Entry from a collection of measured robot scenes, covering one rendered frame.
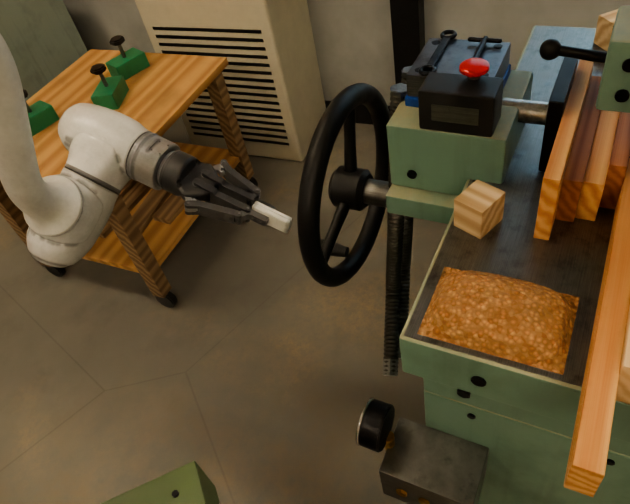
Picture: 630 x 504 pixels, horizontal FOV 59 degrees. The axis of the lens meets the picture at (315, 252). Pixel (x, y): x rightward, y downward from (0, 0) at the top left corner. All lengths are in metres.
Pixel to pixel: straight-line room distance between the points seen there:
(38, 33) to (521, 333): 2.30
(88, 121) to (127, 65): 0.89
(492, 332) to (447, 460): 0.30
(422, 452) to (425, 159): 0.37
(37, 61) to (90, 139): 1.54
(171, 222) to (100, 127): 0.86
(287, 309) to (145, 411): 0.49
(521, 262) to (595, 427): 0.19
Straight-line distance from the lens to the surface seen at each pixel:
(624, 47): 0.57
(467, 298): 0.52
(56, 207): 0.98
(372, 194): 0.78
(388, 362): 0.89
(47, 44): 2.59
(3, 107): 0.83
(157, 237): 1.83
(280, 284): 1.79
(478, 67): 0.62
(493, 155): 0.64
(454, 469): 0.77
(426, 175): 0.68
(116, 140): 1.02
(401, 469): 0.77
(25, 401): 1.90
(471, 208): 0.58
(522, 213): 0.63
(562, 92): 0.64
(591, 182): 0.60
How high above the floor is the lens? 1.33
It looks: 46 degrees down
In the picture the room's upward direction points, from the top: 14 degrees counter-clockwise
